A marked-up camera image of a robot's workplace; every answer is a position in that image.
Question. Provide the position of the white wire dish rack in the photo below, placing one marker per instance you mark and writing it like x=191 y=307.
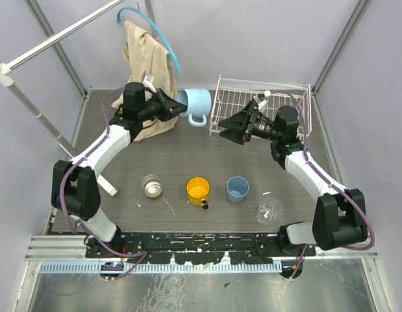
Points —
x=232 y=95

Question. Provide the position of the light blue handled mug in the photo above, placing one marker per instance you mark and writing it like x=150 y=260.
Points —
x=198 y=105

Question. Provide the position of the teal clothes hanger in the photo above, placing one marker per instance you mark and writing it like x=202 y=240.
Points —
x=173 y=56

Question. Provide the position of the clear plastic cup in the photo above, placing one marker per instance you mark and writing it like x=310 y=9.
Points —
x=269 y=210

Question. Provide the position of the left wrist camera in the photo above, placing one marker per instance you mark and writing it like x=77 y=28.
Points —
x=148 y=82

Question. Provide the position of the yellow mug black handle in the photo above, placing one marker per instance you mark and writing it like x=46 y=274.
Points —
x=198 y=192

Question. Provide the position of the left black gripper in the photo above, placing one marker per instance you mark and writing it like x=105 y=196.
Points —
x=162 y=106

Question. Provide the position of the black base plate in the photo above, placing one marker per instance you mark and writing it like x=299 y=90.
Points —
x=202 y=248

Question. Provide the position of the silver garment rack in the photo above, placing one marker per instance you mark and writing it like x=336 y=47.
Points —
x=54 y=39

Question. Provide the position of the light blue plastic cup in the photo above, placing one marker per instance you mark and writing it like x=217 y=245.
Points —
x=237 y=189

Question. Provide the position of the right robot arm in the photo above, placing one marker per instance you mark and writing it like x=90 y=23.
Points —
x=340 y=216

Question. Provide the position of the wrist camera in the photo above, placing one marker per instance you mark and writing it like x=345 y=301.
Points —
x=260 y=101
x=148 y=82

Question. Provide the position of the clear glass amber base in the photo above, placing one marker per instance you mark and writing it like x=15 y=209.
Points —
x=152 y=186

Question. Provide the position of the aluminium frame rail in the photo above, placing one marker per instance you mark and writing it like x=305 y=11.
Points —
x=81 y=254

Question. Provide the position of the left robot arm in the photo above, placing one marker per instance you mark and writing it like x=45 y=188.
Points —
x=75 y=190

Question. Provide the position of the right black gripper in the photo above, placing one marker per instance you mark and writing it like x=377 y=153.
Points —
x=239 y=132

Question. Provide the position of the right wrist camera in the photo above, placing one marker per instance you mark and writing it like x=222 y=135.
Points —
x=260 y=101

